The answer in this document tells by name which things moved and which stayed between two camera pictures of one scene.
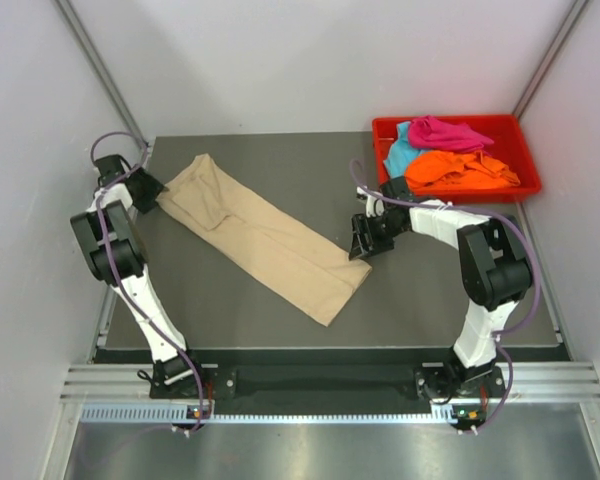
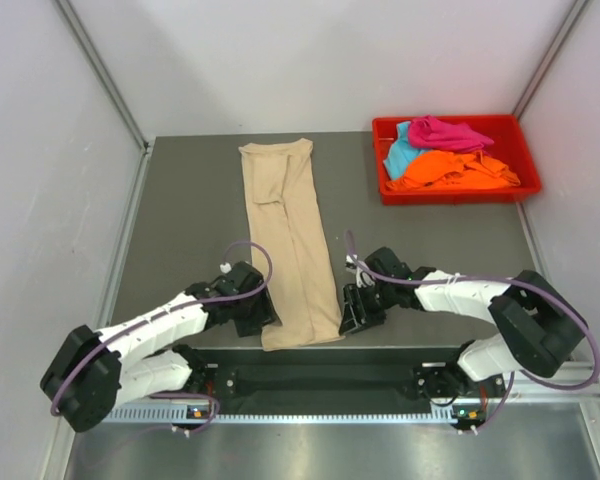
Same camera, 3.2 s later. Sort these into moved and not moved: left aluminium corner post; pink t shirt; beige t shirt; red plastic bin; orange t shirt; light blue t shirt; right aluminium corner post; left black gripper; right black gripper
Moved: beige t shirt; left black gripper; right black gripper
Not moved: pink t shirt; light blue t shirt; right aluminium corner post; orange t shirt; left aluminium corner post; red plastic bin
